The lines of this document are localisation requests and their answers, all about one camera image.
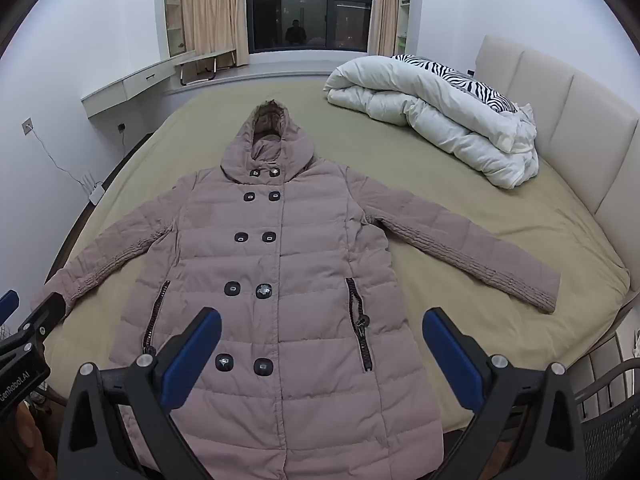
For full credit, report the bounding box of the black mesh chair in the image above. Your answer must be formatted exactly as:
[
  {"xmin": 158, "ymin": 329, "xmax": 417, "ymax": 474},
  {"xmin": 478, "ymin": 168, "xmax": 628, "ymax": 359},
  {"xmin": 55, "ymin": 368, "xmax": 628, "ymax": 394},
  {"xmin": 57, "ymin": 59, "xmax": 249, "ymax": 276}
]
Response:
[{"xmin": 570, "ymin": 355, "xmax": 640, "ymax": 480}]

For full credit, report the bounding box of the bed with olive sheet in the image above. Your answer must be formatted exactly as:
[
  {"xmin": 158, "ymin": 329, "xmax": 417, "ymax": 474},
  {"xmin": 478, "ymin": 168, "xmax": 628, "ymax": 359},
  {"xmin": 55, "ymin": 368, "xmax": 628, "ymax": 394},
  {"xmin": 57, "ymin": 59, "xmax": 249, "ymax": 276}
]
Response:
[{"xmin": 42, "ymin": 77, "xmax": 632, "ymax": 443}]

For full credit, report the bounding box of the mauve hooded puffer coat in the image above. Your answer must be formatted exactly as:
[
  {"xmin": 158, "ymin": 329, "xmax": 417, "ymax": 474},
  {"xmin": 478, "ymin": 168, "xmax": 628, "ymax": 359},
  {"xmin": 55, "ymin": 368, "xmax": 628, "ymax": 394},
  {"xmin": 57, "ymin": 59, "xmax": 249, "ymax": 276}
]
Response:
[{"xmin": 30, "ymin": 101, "xmax": 561, "ymax": 480}]

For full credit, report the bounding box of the narrow wall shelf unit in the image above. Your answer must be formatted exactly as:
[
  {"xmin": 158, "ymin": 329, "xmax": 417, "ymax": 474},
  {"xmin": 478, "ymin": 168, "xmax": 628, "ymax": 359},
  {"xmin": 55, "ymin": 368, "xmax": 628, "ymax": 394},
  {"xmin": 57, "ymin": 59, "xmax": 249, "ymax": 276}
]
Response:
[{"xmin": 397, "ymin": 0, "xmax": 414, "ymax": 56}]

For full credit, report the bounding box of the zebra striped pillow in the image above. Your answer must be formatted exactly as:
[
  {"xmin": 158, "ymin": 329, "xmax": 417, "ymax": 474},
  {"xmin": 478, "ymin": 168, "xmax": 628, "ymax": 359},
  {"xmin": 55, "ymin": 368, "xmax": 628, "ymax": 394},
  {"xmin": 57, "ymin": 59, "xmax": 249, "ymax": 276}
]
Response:
[{"xmin": 390, "ymin": 53, "xmax": 521, "ymax": 114}]

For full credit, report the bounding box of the dark window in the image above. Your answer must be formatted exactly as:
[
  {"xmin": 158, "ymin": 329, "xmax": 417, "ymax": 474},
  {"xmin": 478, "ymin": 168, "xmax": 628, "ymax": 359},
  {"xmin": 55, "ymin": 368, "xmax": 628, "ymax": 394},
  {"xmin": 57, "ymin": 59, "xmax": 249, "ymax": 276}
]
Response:
[{"xmin": 245, "ymin": 0, "xmax": 378, "ymax": 54}]

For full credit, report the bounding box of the white router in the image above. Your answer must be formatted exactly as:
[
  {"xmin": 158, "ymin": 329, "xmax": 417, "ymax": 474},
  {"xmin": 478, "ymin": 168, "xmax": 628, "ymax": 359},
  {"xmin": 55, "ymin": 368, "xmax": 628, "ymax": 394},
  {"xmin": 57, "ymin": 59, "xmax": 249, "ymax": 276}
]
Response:
[{"xmin": 75, "ymin": 171, "xmax": 107, "ymax": 206}]

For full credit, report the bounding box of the white desk with drawer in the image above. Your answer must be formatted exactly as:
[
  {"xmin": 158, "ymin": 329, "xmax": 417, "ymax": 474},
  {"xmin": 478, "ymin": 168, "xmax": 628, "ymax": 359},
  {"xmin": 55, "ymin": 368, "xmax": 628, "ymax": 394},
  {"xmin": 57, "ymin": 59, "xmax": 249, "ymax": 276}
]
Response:
[{"xmin": 81, "ymin": 49, "xmax": 236, "ymax": 120}]

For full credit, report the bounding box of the person's left hand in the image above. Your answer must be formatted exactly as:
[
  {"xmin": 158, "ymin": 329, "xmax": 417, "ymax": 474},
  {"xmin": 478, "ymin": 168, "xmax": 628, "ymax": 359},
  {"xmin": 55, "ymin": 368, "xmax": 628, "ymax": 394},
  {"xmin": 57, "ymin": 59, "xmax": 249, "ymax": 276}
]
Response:
[{"xmin": 14, "ymin": 401, "xmax": 41, "ymax": 461}]

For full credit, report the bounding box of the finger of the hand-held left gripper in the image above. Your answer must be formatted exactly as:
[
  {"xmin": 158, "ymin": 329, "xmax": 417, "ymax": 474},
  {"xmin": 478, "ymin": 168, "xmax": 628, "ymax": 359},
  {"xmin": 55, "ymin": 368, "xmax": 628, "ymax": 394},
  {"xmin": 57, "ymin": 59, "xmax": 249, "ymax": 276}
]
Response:
[
  {"xmin": 0, "ymin": 289, "xmax": 21, "ymax": 333},
  {"xmin": 19, "ymin": 292, "xmax": 67, "ymax": 356}
]

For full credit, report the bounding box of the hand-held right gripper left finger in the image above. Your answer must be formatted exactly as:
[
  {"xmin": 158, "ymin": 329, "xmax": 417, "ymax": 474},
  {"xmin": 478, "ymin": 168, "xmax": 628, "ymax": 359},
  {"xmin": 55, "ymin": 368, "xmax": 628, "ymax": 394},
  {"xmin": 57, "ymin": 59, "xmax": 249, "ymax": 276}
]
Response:
[{"xmin": 57, "ymin": 306, "xmax": 223, "ymax": 480}]

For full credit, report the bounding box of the beige padded headboard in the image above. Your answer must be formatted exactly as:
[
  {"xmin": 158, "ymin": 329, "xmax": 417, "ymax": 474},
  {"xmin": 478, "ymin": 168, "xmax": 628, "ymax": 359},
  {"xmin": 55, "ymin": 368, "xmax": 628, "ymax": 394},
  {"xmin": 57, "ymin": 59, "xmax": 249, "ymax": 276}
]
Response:
[{"xmin": 472, "ymin": 35, "xmax": 640, "ymax": 306}]

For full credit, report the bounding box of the thin power cable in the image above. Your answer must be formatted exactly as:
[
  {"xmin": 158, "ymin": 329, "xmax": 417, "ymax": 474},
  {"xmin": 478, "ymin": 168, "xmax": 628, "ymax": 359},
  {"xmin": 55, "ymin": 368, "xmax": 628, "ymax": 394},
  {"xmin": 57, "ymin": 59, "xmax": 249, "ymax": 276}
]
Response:
[{"xmin": 29, "ymin": 129, "xmax": 97, "ymax": 187}]

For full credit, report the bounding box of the chair with metal legs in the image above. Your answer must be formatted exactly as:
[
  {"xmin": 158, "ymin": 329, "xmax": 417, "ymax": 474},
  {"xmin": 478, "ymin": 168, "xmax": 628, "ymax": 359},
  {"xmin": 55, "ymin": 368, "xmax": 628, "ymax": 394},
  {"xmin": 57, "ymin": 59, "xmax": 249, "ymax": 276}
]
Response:
[{"xmin": 176, "ymin": 52, "xmax": 236, "ymax": 86}]

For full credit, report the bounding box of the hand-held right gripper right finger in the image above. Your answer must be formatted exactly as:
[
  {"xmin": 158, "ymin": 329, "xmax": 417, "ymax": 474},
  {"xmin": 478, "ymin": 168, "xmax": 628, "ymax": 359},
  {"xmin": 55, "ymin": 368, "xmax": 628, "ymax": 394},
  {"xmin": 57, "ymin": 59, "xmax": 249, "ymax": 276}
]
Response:
[{"xmin": 422, "ymin": 307, "xmax": 586, "ymax": 480}]

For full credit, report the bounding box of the white duvet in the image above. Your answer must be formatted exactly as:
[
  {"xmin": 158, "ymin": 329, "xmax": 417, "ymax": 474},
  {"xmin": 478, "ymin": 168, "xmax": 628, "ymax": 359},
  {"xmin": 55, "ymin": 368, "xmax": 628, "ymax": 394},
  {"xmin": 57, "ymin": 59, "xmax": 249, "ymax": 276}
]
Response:
[{"xmin": 322, "ymin": 55, "xmax": 541, "ymax": 190}]

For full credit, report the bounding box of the narrow beige curtain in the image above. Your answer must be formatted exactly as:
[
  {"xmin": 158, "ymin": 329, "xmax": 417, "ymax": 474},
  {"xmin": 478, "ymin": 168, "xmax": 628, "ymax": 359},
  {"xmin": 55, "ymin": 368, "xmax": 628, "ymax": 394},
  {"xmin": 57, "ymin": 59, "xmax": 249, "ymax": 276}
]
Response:
[{"xmin": 369, "ymin": 0, "xmax": 404, "ymax": 57}]

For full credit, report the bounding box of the wide wall shelf unit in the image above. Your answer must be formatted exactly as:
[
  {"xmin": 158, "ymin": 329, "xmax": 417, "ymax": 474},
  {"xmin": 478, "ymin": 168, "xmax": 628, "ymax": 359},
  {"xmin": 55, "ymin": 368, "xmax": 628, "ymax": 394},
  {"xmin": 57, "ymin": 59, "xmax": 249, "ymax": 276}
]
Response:
[{"xmin": 162, "ymin": 0, "xmax": 197, "ymax": 59}]

